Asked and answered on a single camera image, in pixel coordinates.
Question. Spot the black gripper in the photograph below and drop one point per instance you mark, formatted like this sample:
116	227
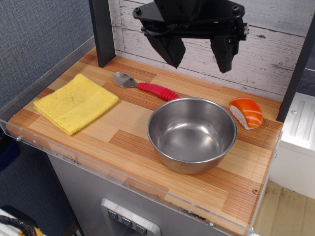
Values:
219	20

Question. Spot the silver metal bowl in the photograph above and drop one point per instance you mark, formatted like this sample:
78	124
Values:
191	135

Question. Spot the salmon nigiri sushi toy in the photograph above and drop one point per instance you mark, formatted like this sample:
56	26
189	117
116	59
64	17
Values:
247	112

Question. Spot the yellow folded cloth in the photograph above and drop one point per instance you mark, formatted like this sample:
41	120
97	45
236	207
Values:
76	104

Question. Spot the white aluminium side block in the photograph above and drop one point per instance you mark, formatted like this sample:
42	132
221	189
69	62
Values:
293	166

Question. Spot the silver toy fridge cabinet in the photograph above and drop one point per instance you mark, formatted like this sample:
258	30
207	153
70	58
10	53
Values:
85	187

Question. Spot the grey dispenser button panel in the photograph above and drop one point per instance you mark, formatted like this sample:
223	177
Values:
124	222

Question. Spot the yellow object bottom left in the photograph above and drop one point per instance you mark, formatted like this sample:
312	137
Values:
38	232

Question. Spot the red handled metal spoon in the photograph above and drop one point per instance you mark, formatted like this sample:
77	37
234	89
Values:
125	81

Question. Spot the black right frame post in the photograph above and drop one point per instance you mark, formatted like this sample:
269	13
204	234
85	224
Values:
298	72

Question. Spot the black frame post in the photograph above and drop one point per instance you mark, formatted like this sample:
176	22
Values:
298	72
102	28

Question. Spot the black left frame post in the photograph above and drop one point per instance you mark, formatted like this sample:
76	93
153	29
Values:
102	28

